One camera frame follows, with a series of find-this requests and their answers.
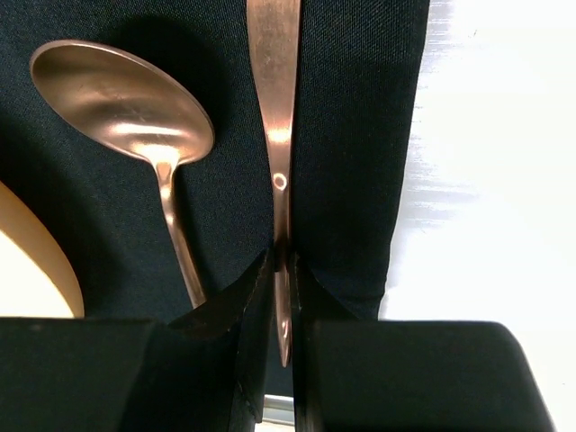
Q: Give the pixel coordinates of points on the copper knife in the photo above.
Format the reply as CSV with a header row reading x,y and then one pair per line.
x,y
273,30

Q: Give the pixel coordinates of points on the copper spoon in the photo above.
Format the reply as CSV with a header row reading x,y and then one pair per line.
x,y
127,104

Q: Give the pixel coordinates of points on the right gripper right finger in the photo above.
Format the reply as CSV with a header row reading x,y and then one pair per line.
x,y
368,375

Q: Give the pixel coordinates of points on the yellow plate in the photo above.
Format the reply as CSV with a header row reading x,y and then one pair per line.
x,y
37,280

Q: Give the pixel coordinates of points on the aluminium front rail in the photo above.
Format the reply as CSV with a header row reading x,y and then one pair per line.
x,y
279,410

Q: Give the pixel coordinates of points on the black cloth placemat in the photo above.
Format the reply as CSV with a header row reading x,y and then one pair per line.
x,y
358,70

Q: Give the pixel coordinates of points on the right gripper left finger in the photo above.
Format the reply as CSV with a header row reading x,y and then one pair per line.
x,y
203,372

